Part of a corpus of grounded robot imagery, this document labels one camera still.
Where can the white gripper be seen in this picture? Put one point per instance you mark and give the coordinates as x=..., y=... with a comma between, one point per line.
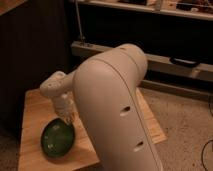
x=64, y=108

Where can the green ceramic bowl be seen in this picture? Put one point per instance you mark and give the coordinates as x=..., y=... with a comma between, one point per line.
x=57, y=138

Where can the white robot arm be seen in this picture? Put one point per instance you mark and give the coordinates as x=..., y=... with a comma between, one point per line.
x=104, y=89

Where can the wooden low table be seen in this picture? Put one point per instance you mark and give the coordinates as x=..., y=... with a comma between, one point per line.
x=38, y=112

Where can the upper white shelf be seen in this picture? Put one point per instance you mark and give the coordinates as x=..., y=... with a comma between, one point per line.
x=157, y=9

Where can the metal shelf rail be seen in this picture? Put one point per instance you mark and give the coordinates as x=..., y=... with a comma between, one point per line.
x=157, y=63

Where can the black handle loop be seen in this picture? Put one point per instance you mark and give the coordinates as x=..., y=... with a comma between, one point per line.
x=184, y=63

